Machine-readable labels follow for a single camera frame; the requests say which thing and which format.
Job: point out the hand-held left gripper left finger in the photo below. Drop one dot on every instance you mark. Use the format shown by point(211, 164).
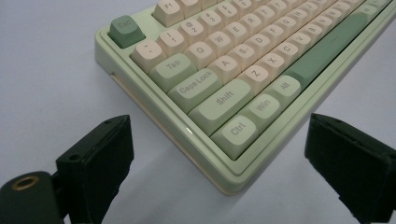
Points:
point(93, 168)

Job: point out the green and cream mechanical keyboard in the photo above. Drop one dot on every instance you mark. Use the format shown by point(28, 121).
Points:
point(218, 90)

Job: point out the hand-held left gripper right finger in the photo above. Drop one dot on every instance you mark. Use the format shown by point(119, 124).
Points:
point(358, 161)

